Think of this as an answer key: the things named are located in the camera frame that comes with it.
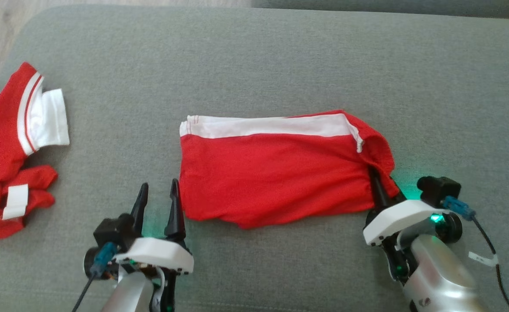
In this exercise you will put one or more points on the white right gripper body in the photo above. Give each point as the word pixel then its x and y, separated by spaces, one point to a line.
pixel 403 219

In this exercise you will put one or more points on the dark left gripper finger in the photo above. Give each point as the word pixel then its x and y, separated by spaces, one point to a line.
pixel 176 212
pixel 141 208

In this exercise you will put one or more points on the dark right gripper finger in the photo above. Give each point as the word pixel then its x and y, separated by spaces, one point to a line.
pixel 397 197
pixel 377 190

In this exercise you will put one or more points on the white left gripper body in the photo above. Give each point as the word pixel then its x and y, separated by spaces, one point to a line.
pixel 159 253

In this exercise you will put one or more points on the red shorts white waistband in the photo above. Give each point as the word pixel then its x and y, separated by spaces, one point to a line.
pixel 271 177

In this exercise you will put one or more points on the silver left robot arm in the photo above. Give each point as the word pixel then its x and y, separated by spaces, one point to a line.
pixel 126 294

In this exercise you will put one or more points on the grey fabric sofa section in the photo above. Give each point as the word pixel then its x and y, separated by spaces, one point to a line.
pixel 367 5

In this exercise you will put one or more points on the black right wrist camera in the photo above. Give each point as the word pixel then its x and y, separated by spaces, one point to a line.
pixel 438 188

